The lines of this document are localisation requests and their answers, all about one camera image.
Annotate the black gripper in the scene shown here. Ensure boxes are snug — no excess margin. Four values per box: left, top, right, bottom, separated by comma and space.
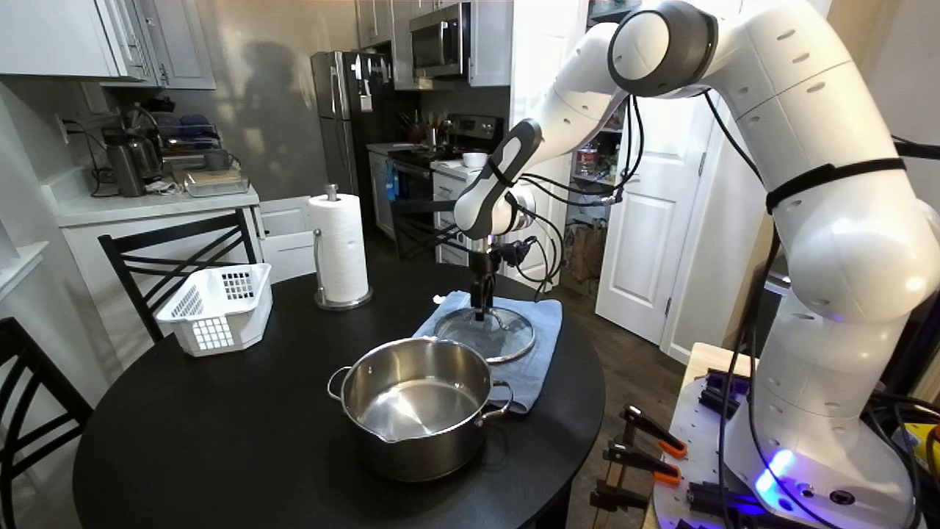
468, 238, 534, 321

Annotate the glass pot lid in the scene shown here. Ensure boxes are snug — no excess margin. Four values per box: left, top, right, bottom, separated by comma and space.
434, 305, 538, 365

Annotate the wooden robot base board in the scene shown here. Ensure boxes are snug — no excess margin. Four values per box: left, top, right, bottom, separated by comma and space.
644, 345, 751, 529

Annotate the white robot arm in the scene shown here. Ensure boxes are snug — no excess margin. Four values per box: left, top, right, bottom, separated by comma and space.
456, 0, 940, 529

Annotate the stainless steel pot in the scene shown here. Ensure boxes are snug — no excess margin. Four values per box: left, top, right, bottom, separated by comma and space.
327, 339, 513, 483

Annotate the blue dish towel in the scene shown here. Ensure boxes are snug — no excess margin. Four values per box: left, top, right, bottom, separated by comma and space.
418, 292, 565, 414

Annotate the paper towel roll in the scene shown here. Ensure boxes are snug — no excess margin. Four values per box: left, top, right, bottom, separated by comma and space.
309, 182, 369, 308

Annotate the white bowl on counter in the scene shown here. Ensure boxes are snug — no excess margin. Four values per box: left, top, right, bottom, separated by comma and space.
460, 151, 487, 167

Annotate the white door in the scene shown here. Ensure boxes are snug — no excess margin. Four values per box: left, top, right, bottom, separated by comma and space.
595, 98, 711, 345

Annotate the black orange clamp upper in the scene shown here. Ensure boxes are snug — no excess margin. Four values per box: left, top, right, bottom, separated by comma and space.
623, 405, 687, 460

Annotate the black orange clamp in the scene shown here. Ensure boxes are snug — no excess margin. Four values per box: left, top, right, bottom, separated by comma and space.
623, 405, 687, 460
601, 442, 682, 487

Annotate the black orange clamp lower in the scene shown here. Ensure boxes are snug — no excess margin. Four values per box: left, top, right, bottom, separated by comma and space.
601, 442, 682, 487

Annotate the black refrigerator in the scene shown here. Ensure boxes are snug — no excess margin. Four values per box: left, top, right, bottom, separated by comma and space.
309, 42, 400, 246

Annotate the microwave oven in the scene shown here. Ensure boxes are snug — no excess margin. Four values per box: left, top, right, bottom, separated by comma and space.
409, 0, 471, 80

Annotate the white plastic basket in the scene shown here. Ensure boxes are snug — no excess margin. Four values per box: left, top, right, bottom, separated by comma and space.
155, 264, 272, 360

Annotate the black chair behind table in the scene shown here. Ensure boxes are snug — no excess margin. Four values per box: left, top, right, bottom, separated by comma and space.
100, 210, 258, 345

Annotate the coffee machine on counter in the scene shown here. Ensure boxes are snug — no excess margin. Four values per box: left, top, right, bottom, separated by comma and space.
100, 92, 175, 198

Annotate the black chair at left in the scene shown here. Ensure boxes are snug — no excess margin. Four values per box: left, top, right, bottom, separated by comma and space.
0, 318, 92, 529

